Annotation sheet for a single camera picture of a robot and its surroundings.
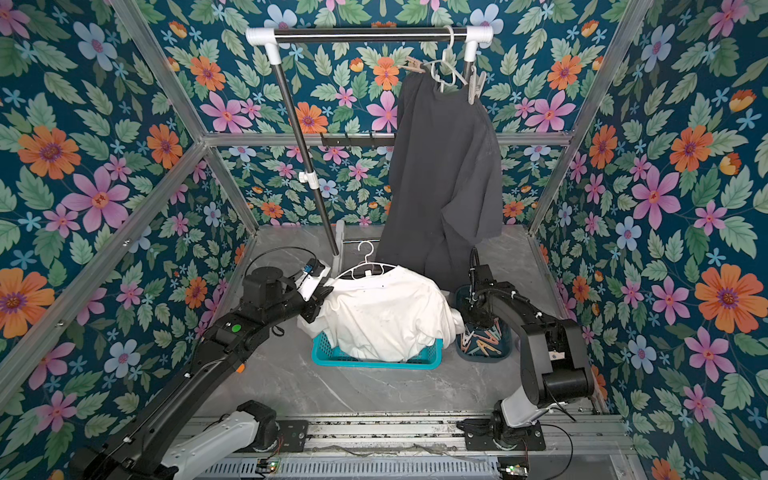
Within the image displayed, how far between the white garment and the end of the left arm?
0.06m

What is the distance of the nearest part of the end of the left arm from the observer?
2.06 feet

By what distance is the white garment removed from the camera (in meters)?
0.75
